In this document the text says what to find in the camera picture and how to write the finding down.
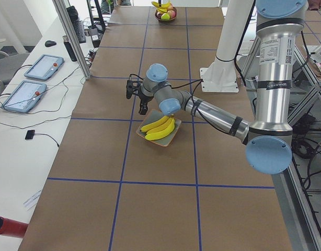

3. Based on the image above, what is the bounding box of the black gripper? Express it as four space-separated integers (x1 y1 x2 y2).
137 87 153 115

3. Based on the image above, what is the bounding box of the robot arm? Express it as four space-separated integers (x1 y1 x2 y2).
127 1 308 174

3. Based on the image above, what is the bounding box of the woven brown fruit basket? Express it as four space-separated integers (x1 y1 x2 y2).
155 6 177 21

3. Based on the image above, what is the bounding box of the green pear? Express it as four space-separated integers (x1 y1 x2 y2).
160 13 170 20

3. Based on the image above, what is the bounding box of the black water bottle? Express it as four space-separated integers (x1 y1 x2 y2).
62 35 77 62

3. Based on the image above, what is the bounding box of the black keyboard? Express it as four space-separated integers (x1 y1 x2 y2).
73 20 86 43

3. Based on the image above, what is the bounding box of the upper teach pendant tablet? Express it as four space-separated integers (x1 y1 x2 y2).
24 54 64 81

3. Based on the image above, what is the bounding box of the teach pendant tablet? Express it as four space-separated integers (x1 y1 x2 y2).
24 54 64 81
1 80 47 113

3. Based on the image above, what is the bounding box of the black computer mouse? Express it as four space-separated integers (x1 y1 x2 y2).
44 40 56 48

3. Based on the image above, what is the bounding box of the small black puck device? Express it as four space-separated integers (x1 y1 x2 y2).
25 130 35 140

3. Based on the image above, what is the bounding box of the lower teach pendant tablet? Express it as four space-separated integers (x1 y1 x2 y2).
1 80 47 113

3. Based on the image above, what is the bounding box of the red fire extinguisher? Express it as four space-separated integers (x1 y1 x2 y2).
0 216 28 238

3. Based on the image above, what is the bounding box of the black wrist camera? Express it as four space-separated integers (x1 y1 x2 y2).
126 80 141 99

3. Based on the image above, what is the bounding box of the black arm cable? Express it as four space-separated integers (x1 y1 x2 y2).
129 74 241 134

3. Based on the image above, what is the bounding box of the aluminium frame post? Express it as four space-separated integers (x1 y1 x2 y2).
52 0 91 79

